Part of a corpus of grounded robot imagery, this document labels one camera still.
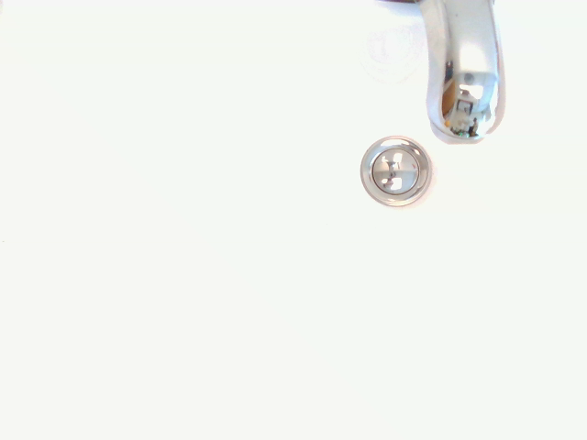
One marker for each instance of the white ceramic sink basin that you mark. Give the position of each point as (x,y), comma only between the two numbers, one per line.
(183,229)

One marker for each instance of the chrome faucet spout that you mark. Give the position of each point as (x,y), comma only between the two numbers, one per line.
(468,59)

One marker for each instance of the chrome sink drain stopper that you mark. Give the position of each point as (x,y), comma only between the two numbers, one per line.
(395,171)

